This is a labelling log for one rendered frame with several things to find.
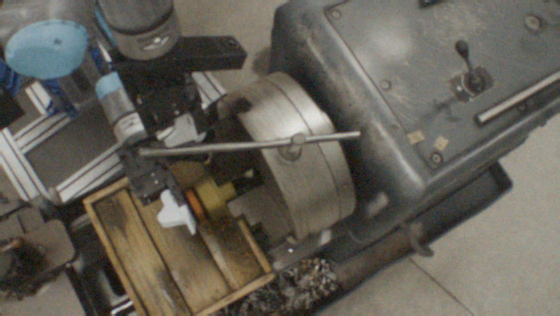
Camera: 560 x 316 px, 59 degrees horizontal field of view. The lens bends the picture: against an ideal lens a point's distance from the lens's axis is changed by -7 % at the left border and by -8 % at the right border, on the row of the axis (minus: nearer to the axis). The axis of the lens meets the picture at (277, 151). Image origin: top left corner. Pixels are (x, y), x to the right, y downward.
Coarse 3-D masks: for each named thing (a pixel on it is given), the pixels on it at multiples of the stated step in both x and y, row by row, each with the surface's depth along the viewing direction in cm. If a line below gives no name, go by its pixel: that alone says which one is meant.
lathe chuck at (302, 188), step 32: (256, 96) 93; (256, 128) 89; (288, 128) 89; (256, 160) 95; (288, 160) 88; (320, 160) 89; (288, 192) 88; (320, 192) 90; (288, 224) 97; (320, 224) 95
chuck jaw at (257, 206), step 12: (252, 192) 99; (264, 192) 99; (228, 204) 98; (240, 204) 98; (252, 204) 98; (264, 204) 98; (240, 216) 99; (252, 216) 97; (264, 216) 97; (276, 216) 97; (252, 228) 98; (264, 228) 97; (276, 228) 96; (288, 228) 96; (276, 240) 96
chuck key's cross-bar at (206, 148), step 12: (348, 132) 83; (204, 144) 77; (216, 144) 77; (228, 144) 78; (240, 144) 79; (252, 144) 79; (264, 144) 80; (276, 144) 81; (288, 144) 81; (144, 156) 73
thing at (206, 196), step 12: (204, 180) 98; (180, 192) 98; (192, 192) 97; (204, 192) 96; (216, 192) 96; (228, 192) 98; (192, 204) 96; (204, 204) 96; (216, 204) 96; (204, 216) 97; (216, 216) 98
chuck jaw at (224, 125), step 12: (240, 108) 93; (228, 120) 94; (216, 132) 94; (228, 132) 92; (240, 132) 93; (216, 156) 94; (228, 156) 95; (240, 156) 96; (216, 168) 97; (228, 168) 96; (240, 168) 97; (252, 168) 99; (216, 180) 96; (228, 180) 98
